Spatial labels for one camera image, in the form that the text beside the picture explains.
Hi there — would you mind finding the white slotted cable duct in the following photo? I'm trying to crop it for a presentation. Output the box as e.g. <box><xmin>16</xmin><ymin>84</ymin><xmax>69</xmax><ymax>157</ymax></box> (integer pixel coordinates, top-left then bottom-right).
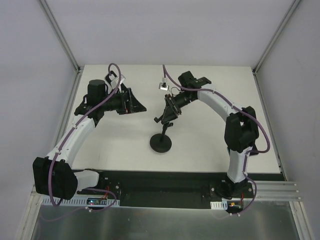
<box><xmin>210</xmin><ymin>200</ymin><xmax>228</xmax><ymax>211</ymax></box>
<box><xmin>42</xmin><ymin>196</ymin><xmax>120</xmax><ymax>208</ymax></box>

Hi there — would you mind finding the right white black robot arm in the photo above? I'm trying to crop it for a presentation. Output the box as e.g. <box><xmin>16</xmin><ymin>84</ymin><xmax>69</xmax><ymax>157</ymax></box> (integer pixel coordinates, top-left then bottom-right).
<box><xmin>159</xmin><ymin>71</ymin><xmax>259</xmax><ymax>200</ymax></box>

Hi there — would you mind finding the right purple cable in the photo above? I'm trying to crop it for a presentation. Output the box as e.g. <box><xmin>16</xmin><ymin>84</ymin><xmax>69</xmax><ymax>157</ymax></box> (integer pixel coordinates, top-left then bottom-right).
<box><xmin>162</xmin><ymin>64</ymin><xmax>271</xmax><ymax>218</ymax></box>

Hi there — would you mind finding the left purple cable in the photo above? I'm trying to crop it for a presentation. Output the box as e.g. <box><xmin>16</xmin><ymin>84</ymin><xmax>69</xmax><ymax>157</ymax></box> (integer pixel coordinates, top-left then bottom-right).
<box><xmin>39</xmin><ymin>62</ymin><xmax>126</xmax><ymax>221</ymax></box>

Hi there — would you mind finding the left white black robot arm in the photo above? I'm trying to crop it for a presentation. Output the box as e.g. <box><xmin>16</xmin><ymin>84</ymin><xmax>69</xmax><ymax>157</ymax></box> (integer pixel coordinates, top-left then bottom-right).
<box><xmin>32</xmin><ymin>75</ymin><xmax>147</xmax><ymax>200</ymax></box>

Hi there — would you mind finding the right aluminium frame post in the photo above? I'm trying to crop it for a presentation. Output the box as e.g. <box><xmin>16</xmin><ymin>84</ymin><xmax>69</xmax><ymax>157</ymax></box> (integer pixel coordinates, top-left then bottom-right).
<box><xmin>252</xmin><ymin>0</ymin><xmax>303</xmax><ymax>75</ymax></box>

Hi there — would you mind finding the front aluminium rail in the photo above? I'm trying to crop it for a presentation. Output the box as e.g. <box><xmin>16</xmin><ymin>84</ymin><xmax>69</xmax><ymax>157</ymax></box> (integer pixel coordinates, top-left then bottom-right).
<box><xmin>31</xmin><ymin>181</ymin><xmax>302</xmax><ymax>201</ymax></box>

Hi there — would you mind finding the black round-base clamp phone stand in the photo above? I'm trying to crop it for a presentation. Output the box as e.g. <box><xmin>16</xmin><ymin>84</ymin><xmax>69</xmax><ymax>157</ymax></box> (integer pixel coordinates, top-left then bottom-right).
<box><xmin>149</xmin><ymin>121</ymin><xmax>174</xmax><ymax>153</ymax></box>

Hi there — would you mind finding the right white slotted cable duct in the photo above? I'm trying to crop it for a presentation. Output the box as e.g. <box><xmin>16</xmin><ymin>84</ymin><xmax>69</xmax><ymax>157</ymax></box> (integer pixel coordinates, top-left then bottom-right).
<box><xmin>210</xmin><ymin>200</ymin><xmax>228</xmax><ymax>211</ymax></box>

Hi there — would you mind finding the left white slotted cable duct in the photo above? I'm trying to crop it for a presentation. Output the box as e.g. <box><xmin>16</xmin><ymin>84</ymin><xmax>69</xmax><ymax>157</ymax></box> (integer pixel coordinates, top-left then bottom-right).
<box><xmin>42</xmin><ymin>196</ymin><xmax>120</xmax><ymax>208</ymax></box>

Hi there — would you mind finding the left aluminium frame post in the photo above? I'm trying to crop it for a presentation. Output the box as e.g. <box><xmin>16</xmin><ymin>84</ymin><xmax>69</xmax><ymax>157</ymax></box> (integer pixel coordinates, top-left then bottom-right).
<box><xmin>37</xmin><ymin>0</ymin><xmax>81</xmax><ymax>73</ymax></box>

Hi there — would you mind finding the purple cable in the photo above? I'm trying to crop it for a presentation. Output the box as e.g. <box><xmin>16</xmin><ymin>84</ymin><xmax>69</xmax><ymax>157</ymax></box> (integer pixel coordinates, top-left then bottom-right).
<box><xmin>39</xmin><ymin>62</ymin><xmax>126</xmax><ymax>221</ymax></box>
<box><xmin>162</xmin><ymin>64</ymin><xmax>271</xmax><ymax>218</ymax></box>

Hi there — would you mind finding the black smartphone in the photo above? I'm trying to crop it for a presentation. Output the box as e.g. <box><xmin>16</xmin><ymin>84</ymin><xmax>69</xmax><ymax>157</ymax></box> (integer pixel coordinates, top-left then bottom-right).
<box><xmin>227</xmin><ymin>142</ymin><xmax>259</xmax><ymax>159</ymax></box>

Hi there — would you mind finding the aluminium frame post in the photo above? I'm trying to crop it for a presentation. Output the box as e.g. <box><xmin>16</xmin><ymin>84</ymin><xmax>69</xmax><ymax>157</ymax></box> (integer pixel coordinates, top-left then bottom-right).
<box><xmin>252</xmin><ymin>0</ymin><xmax>303</xmax><ymax>75</ymax></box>
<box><xmin>37</xmin><ymin>0</ymin><xmax>81</xmax><ymax>73</ymax></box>

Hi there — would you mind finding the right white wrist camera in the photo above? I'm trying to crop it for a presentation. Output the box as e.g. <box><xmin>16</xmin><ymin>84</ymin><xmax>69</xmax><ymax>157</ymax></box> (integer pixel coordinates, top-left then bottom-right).
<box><xmin>158</xmin><ymin>77</ymin><xmax>170</xmax><ymax>91</ymax></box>

